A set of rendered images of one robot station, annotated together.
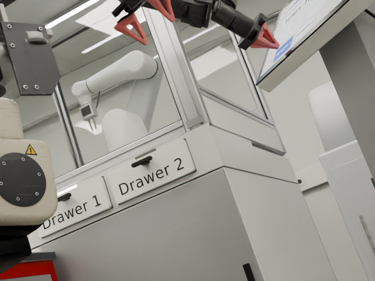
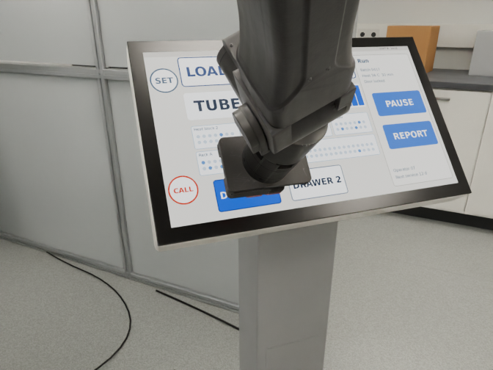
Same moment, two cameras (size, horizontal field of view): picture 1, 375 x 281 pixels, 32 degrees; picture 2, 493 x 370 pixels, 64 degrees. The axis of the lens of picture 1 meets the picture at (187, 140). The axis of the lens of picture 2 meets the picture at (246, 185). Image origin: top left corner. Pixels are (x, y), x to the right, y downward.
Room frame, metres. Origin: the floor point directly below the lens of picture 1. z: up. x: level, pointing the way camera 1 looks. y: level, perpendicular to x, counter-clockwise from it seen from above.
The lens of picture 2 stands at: (1.64, 0.17, 1.23)
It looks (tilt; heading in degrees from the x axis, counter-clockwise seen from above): 23 degrees down; 281
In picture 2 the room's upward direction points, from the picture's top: straight up
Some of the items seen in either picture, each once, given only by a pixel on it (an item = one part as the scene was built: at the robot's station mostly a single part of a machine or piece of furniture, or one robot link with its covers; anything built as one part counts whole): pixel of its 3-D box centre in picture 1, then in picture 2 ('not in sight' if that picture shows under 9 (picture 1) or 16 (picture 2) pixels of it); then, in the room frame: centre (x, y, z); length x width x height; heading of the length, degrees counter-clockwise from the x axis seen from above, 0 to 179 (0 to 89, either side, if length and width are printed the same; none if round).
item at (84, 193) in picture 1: (70, 207); not in sight; (2.15, 0.44, 0.87); 0.29 x 0.02 x 0.11; 71
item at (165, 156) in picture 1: (150, 172); not in sight; (2.05, 0.14, 0.87); 0.29 x 0.02 x 0.11; 71
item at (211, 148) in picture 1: (146, 207); not in sight; (2.60, 0.24, 0.87); 1.02 x 0.95 x 0.14; 71
